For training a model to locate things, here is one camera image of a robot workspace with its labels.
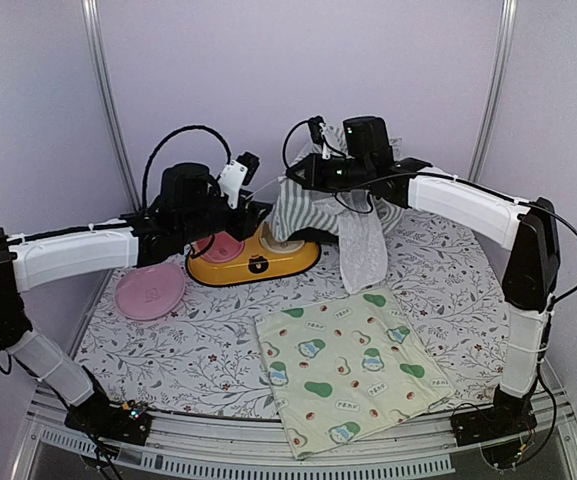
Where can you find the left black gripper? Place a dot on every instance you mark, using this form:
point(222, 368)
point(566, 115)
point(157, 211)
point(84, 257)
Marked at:
point(249, 216)

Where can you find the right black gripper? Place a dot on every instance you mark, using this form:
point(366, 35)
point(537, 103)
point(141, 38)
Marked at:
point(313, 178)

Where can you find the striped fabric pet tent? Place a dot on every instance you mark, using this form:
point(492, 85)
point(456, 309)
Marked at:
point(359, 222)

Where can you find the avocado print cushion mat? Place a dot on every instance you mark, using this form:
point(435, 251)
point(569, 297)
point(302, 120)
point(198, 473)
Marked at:
point(345, 369)

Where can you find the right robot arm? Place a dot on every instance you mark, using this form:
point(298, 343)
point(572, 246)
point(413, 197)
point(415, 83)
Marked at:
point(527, 229)

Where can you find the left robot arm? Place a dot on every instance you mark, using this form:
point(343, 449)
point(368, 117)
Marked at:
point(27, 261)

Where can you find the yellow double pet feeder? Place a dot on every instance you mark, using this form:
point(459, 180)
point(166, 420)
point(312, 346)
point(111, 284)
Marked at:
point(254, 264)

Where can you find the pink bowl in feeder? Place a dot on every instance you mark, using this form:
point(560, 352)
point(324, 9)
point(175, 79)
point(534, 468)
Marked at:
point(220, 248)

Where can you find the cream bowl in feeder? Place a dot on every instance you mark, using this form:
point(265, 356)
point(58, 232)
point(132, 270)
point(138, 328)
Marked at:
point(271, 244)

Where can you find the pink round plate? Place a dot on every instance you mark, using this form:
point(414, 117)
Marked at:
point(149, 293)

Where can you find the floral table cloth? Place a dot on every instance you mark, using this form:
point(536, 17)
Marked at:
point(204, 358)

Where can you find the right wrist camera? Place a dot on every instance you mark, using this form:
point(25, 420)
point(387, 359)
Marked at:
point(317, 130)

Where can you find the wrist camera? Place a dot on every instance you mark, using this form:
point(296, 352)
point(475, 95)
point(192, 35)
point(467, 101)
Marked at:
point(317, 130)
point(235, 174)

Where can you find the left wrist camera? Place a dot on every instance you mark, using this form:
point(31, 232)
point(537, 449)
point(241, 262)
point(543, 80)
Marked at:
point(235, 174)

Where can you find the right aluminium frame post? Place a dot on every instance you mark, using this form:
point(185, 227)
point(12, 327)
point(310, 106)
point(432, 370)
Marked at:
point(499, 67)

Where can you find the aluminium frame post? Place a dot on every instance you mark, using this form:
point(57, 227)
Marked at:
point(499, 67)
point(92, 24)

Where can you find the left aluminium frame post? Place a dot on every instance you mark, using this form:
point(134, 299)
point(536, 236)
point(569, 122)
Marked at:
point(92, 24)

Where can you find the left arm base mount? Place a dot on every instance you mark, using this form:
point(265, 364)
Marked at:
point(99, 417)

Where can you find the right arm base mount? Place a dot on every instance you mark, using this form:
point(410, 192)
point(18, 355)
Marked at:
point(505, 429)

